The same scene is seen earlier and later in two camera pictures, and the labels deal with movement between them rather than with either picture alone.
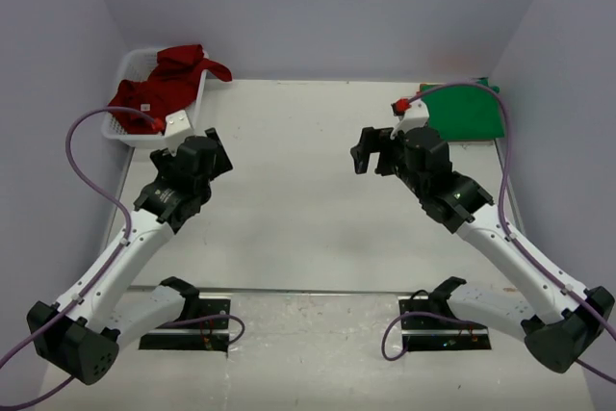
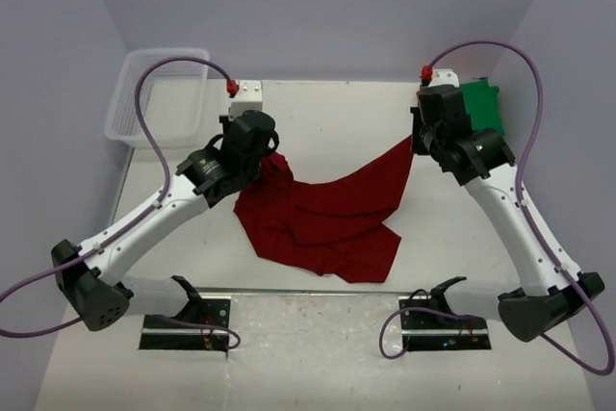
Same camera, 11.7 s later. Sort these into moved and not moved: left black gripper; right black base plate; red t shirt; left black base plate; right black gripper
Moved: red t shirt; right black gripper; left black gripper
Not moved: right black base plate; left black base plate
